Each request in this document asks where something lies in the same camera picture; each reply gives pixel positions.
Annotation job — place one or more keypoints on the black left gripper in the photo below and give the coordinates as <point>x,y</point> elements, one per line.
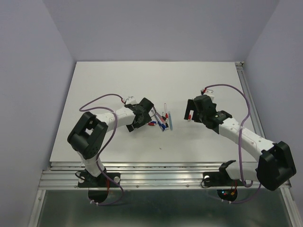
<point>147,119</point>

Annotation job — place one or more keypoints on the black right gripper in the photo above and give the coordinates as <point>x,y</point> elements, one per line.
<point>191,105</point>

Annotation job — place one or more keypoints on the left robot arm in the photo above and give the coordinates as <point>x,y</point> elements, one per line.
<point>88,134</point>

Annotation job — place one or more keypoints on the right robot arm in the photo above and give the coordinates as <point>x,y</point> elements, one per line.
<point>274,164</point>

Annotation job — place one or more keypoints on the black capped whiteboard marker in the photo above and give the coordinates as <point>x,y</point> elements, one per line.
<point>166,124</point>

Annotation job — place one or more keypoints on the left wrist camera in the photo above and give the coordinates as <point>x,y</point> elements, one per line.
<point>129,101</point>

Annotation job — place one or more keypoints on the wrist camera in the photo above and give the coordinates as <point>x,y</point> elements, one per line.
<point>129,101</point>
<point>208,92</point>

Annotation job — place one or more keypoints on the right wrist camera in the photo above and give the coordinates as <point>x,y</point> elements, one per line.
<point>208,92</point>

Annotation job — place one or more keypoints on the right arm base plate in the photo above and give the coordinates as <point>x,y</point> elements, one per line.
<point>218,179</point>

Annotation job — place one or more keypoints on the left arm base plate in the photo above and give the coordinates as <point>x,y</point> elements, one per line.
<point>86,180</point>

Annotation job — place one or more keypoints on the aluminium frame rail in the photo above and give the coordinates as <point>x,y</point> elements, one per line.
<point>160,171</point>

